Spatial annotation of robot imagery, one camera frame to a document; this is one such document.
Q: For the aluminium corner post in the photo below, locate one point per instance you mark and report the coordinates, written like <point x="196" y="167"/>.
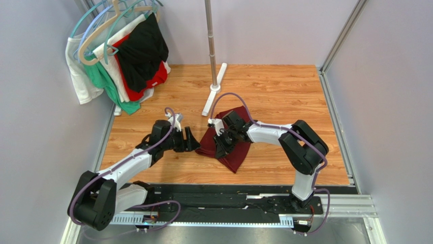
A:
<point x="356" y="12"/>

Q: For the dark red cloth napkin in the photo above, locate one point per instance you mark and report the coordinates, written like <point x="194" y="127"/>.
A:
<point x="233" y="160"/>

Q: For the green shirt on hanger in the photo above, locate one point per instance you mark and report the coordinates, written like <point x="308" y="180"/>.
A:
<point x="101" y="79"/>

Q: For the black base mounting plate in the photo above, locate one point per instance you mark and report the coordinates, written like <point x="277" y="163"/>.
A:
<point x="226" y="203"/>

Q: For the black shirt on hanger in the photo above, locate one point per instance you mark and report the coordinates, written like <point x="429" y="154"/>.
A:
<point x="141" y="54"/>

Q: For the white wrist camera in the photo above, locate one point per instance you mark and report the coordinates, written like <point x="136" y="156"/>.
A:
<point x="217" y="125"/>
<point x="176" y="119"/>

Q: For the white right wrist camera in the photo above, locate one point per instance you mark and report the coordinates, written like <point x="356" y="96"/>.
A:
<point x="217" y="125"/>

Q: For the red shirt on hanger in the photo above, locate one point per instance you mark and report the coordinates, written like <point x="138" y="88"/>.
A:
<point x="141" y="62"/>

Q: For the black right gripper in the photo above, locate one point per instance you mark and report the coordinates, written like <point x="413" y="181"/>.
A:
<point x="222" y="143"/>

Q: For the beige clothes hanger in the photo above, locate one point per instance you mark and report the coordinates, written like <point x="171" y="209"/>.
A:
<point x="107" y="27"/>

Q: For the aluminium frame rail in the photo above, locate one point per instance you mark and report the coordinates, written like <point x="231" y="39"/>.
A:
<point x="350" y="217"/>

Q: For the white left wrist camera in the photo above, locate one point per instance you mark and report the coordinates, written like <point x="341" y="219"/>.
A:
<point x="176" y="119"/>

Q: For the light blue clothes hanger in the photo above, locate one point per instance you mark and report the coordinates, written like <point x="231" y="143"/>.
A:
<point x="96" y="22"/>

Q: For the teal clothes hanger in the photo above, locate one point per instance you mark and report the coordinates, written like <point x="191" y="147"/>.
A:
<point x="96" y="49"/>

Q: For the metal pole white base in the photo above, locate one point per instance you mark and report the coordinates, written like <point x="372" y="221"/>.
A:
<point x="216" y="77"/>

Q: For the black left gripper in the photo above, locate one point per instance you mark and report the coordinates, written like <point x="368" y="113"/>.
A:
<point x="189" y="144"/>

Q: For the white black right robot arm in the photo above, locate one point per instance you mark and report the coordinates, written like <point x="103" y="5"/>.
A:
<point x="305" y="150"/>

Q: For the white shirt on hanger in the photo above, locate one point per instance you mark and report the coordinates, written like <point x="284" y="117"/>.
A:
<point x="86" y="91"/>

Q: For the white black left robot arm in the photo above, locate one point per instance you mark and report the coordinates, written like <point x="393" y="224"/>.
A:
<point x="99" y="196"/>

